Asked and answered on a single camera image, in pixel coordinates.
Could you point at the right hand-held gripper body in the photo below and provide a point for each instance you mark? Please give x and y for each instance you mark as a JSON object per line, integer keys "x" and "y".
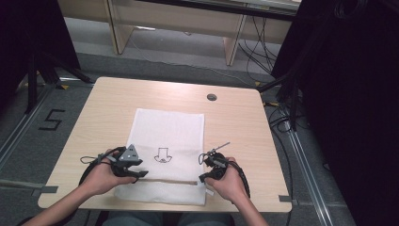
{"x": 218, "y": 163}

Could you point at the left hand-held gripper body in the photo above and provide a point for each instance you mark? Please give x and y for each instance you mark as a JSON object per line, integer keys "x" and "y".
{"x": 129, "y": 155}

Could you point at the white towel with arrow print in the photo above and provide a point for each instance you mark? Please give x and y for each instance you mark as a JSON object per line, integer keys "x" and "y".
{"x": 169, "y": 128}

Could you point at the person's right hand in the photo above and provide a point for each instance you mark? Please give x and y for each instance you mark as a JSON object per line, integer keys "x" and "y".
{"x": 230, "y": 186}

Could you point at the person's left hand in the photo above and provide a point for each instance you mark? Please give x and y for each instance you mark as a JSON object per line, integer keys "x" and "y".
{"x": 100, "y": 179}

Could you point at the person's legs in jeans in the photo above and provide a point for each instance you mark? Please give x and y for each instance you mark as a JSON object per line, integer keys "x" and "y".
{"x": 135, "y": 219}

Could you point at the grey tape strip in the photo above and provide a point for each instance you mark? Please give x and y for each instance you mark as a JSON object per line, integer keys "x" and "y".
{"x": 47, "y": 189}
{"x": 284, "y": 198}

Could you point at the black metal stand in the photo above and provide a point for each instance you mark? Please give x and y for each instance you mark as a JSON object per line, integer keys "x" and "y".
{"x": 294, "y": 103}
{"x": 31, "y": 84}

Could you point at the light wooden desk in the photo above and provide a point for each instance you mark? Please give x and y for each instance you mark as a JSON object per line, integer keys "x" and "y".
{"x": 175, "y": 19}

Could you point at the black curtain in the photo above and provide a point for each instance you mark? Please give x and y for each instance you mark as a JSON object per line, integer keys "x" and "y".
{"x": 351, "y": 94}
{"x": 31, "y": 37}

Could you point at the metal floor rail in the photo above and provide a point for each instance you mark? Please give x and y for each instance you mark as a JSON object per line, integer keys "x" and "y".
{"x": 309, "y": 175}
{"x": 22, "y": 128}

